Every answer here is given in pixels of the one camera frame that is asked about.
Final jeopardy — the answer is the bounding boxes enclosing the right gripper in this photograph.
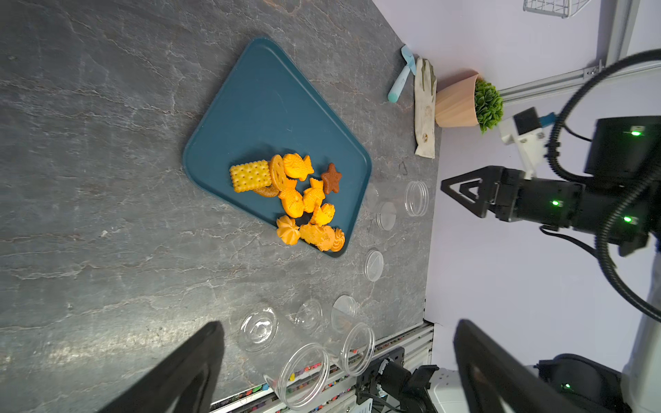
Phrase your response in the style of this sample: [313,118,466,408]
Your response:
[440,166,584,224]

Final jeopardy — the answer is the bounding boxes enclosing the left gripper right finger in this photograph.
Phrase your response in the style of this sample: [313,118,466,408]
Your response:
[454,319,573,412]

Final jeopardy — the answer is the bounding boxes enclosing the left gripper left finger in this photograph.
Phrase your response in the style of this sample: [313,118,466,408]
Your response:
[101,321,225,412]

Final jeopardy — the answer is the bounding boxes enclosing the clear cookie jar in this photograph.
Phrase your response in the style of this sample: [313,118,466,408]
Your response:
[294,299,376,377]
[237,302,331,411]
[363,181,430,232]

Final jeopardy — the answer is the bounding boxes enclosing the batch orange cookies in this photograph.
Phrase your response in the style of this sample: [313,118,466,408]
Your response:
[229,155,296,198]
[276,203,346,253]

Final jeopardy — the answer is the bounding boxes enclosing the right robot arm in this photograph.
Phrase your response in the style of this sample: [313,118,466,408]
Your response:
[441,49,660,412]

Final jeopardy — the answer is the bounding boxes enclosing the potted green plant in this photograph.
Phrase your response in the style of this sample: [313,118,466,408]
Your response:
[435,74,504,134]

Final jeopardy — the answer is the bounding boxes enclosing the beige gardening glove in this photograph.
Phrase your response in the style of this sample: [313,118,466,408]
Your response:
[414,58,437,159]

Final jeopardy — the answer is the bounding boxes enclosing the blue garden trowel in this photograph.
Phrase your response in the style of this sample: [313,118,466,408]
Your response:
[387,45,417,103]

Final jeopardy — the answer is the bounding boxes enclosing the teal plastic tray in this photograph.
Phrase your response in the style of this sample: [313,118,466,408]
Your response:
[182,37,372,240]

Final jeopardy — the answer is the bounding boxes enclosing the white wire wall shelf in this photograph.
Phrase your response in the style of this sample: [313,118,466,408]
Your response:
[523,0,590,19]

